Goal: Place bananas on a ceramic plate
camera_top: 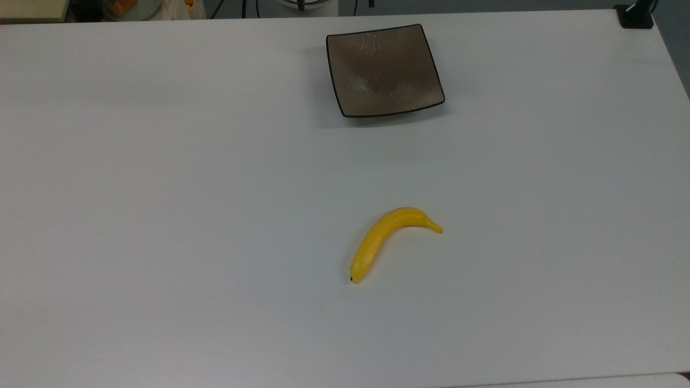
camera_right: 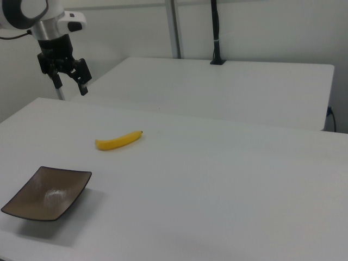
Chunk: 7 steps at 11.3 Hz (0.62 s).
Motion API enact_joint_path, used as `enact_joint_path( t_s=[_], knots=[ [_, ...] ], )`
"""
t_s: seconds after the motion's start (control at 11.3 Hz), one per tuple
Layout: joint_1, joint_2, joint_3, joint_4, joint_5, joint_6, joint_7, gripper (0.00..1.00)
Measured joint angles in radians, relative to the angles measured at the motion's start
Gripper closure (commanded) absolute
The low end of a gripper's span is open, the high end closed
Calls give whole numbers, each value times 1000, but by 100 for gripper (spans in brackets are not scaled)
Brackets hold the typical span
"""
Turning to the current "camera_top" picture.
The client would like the square brown ceramic plate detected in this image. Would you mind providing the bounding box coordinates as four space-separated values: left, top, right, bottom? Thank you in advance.
326 24 446 118

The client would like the beige box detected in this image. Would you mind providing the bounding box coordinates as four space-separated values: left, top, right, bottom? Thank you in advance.
0 0 71 23

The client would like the pale green bowl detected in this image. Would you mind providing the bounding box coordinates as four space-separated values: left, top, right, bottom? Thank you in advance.
101 0 163 22

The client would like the clear plastic bag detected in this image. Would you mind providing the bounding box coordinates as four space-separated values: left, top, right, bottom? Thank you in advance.
155 0 207 20

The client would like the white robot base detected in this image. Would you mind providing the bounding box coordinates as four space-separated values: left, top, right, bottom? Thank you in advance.
277 0 340 17

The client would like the yellow banana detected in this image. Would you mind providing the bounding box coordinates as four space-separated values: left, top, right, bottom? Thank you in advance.
349 207 444 284

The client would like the black table clamp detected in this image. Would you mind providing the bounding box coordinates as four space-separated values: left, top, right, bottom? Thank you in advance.
615 0 656 29

